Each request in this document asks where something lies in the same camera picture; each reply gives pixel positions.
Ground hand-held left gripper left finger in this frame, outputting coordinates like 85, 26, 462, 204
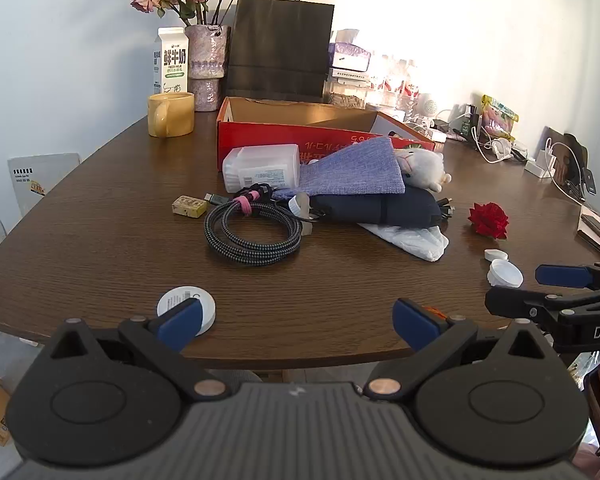
47, 297, 229, 402

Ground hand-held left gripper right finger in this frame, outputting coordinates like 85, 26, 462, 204
362, 297, 556, 403

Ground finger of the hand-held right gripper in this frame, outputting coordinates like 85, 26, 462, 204
484, 282, 600, 324
535, 262, 600, 291

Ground white tissue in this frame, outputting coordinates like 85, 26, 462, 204
357, 222, 450, 262

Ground red rose flower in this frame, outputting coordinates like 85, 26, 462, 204
468, 202, 510, 239

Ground black white braided cable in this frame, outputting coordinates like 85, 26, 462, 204
203, 185, 303, 266

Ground navy zip case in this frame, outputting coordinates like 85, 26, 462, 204
381, 187, 443, 226

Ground navy fabric pouch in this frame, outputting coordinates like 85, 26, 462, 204
307, 192, 387, 224

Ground pink cable strap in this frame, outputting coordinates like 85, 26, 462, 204
232, 190, 261, 218

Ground white and yellow plush toy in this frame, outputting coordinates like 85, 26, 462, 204
392, 145, 452, 193

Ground purple cloth pouch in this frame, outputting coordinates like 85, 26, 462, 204
271, 136, 406, 201

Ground white translucent plastic container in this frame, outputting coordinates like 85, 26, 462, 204
222, 144, 301, 193

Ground red cardboard box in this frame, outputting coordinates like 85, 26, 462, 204
216, 96, 437, 171

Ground white round disc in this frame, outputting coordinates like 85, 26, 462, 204
156, 286, 216, 335

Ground white charger block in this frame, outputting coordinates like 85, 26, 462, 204
525, 140, 556, 181

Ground small yellow block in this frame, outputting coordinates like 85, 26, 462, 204
171, 195, 207, 218

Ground colourful snack packet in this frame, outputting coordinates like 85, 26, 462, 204
481, 95, 520, 141

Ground grey leaflet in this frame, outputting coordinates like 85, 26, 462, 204
7, 153, 81, 216

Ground yellow mug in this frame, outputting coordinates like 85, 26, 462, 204
146, 92, 196, 137

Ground white round speaker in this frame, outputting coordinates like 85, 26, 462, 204
417, 92, 443, 128

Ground red label water bottle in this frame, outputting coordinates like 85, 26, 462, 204
406, 62, 422, 117
372, 55, 393, 111
391, 57, 409, 113

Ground clear seed container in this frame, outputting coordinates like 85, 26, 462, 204
325, 67, 370, 110

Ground white milk carton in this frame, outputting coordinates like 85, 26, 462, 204
152, 27, 190, 96

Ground purple textured vase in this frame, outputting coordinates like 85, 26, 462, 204
184, 24, 231, 112

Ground purple tissue box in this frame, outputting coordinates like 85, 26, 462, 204
328, 30, 372, 72

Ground black paper bag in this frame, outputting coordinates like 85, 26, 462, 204
223, 0, 336, 105

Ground white charging cable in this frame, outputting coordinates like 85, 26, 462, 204
471, 125, 515, 164

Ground thin cable with white clip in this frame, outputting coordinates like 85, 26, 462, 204
287, 194, 328, 237

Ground tangled white cables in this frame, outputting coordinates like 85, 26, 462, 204
405, 114, 462, 143

